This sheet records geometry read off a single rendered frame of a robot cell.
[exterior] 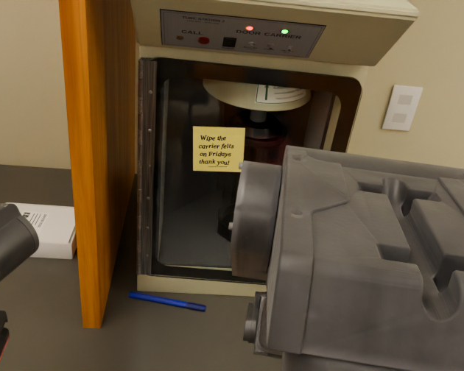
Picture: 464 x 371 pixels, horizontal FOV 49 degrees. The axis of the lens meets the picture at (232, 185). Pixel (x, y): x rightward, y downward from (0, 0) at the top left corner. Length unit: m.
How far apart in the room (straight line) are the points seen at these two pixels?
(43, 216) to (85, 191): 0.37
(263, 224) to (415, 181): 0.06
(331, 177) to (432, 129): 1.20
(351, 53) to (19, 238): 0.45
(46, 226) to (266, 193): 0.90
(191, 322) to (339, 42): 0.53
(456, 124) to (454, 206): 1.22
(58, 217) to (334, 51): 0.66
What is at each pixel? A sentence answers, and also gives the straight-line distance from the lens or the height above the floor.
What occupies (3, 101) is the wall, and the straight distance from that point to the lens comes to 1.31.
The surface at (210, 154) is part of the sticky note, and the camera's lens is 0.77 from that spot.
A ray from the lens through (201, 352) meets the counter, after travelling 0.89.
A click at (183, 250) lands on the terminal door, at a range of 0.89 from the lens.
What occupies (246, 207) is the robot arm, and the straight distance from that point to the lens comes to 0.20.
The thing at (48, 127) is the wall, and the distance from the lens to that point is 1.31.
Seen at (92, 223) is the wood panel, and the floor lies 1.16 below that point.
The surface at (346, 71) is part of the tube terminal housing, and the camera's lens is 0.76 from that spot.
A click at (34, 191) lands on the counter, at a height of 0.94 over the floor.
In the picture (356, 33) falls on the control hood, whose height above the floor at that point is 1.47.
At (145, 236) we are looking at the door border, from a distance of 0.87.
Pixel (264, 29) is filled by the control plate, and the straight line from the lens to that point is 0.64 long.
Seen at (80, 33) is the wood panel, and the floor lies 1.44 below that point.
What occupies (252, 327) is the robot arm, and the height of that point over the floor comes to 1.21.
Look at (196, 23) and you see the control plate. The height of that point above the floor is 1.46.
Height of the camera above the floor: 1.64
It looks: 33 degrees down
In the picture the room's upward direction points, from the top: 7 degrees clockwise
